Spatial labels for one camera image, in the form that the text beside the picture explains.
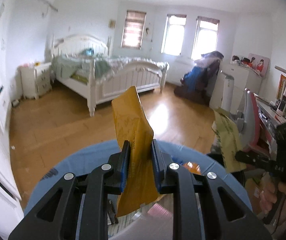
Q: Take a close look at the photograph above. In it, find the white dresser cabinet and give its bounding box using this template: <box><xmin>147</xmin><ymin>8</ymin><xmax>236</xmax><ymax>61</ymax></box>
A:
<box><xmin>209</xmin><ymin>62</ymin><xmax>262</xmax><ymax>114</ymax></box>

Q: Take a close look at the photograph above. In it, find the white study desk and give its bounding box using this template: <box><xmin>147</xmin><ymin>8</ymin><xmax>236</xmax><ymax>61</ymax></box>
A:
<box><xmin>254</xmin><ymin>65</ymin><xmax>286</xmax><ymax>156</ymax></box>

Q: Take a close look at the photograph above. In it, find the small orange packet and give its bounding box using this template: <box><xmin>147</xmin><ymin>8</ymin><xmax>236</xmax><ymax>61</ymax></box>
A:
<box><xmin>183</xmin><ymin>161</ymin><xmax>202</xmax><ymax>175</ymax></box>

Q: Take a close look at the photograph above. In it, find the round blue table cloth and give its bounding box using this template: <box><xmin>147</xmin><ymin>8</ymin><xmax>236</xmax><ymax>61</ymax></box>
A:
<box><xmin>23</xmin><ymin>139</ymin><xmax>253</xmax><ymax>240</ymax></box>

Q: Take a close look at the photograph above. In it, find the orange snack wrapper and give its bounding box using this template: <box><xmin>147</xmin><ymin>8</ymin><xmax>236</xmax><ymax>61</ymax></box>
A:
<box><xmin>112</xmin><ymin>86</ymin><xmax>159</xmax><ymax>217</ymax></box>

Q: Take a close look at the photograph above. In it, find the framed girls picture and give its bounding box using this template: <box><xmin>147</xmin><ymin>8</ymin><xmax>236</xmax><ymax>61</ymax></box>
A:
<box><xmin>248</xmin><ymin>53</ymin><xmax>270</xmax><ymax>77</ymax></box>

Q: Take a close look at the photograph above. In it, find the white bed frame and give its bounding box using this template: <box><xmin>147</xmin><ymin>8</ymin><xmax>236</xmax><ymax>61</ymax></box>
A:
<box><xmin>51</xmin><ymin>34</ymin><xmax>170</xmax><ymax>116</ymax></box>

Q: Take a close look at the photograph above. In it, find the person's right hand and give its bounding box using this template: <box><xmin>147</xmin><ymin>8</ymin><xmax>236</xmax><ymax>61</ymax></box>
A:
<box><xmin>259</xmin><ymin>173</ymin><xmax>286</xmax><ymax>215</ymax></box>

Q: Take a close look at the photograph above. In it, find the white air purifier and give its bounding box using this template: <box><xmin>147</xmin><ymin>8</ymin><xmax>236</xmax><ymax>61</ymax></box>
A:
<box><xmin>221</xmin><ymin>71</ymin><xmax>234</xmax><ymax>112</ymax></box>

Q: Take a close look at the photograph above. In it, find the red desk chair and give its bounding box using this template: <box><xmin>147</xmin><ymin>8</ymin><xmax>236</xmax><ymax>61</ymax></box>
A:
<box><xmin>229</xmin><ymin>88</ymin><xmax>270</xmax><ymax>157</ymax></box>

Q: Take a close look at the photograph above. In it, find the striped window blind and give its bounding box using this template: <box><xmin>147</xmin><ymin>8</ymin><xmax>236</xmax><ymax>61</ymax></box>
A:
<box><xmin>121</xmin><ymin>10</ymin><xmax>146</xmax><ymax>49</ymax></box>

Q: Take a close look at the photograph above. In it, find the dark armchair with clothes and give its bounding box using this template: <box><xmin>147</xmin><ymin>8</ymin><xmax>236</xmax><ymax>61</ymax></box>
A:
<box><xmin>173</xmin><ymin>51</ymin><xmax>224</xmax><ymax>106</ymax></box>

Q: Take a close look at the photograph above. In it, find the white nightstand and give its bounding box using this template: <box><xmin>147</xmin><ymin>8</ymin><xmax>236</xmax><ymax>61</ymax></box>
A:
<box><xmin>19</xmin><ymin>62</ymin><xmax>52</xmax><ymax>99</ymax></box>

